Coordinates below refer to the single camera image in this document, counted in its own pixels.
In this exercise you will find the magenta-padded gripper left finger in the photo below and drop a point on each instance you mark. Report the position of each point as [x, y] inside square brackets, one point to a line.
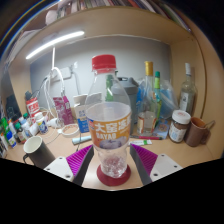
[78, 160]

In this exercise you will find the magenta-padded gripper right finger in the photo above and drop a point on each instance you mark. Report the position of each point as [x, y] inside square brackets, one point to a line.
[146, 160]

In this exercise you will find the clear drink bottle red cap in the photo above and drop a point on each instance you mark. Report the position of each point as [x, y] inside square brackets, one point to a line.
[108, 126]

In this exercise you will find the white and green tube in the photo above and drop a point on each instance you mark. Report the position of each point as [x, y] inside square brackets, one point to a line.
[140, 142]

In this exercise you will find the light blue hair brush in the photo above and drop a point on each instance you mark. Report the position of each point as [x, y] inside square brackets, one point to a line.
[81, 138]

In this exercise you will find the red pen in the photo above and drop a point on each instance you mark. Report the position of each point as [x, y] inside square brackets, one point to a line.
[146, 137]

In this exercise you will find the white tape roll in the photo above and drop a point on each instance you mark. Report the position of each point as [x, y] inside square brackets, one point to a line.
[65, 130]

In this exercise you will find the black mug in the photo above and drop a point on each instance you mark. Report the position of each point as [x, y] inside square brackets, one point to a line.
[40, 155]

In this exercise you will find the flat round red coaster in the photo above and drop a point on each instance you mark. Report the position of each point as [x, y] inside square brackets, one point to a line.
[113, 182]

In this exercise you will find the blue and white box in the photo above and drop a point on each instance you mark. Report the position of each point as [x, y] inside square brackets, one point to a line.
[80, 120]

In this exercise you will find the white power adapter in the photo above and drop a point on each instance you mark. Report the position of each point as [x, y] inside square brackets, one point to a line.
[55, 122]

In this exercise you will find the brown jar white lid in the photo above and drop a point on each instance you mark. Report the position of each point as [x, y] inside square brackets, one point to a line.
[179, 126]

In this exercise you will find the white bottle blue label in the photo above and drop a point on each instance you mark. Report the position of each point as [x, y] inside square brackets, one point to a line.
[41, 123]

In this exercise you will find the magenta carton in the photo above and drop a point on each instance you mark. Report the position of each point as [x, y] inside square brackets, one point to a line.
[63, 110]

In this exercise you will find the glass bottle yellow cap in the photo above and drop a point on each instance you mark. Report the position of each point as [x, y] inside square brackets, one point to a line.
[147, 106]

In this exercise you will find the brown mug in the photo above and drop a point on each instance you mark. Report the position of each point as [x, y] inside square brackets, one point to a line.
[196, 132]

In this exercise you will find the bottle green cap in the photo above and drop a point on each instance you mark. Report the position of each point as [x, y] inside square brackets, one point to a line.
[157, 93]

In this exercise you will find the red and white can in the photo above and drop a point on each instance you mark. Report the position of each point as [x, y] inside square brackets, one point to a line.
[32, 107]

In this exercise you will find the clear glass bottle white cap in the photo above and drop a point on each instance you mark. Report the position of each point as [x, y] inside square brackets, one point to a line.
[188, 93]

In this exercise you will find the under-shelf light bar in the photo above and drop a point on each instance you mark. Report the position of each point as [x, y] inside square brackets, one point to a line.
[55, 43]

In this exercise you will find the white wall power outlet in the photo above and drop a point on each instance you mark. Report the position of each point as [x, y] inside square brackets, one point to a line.
[66, 72]

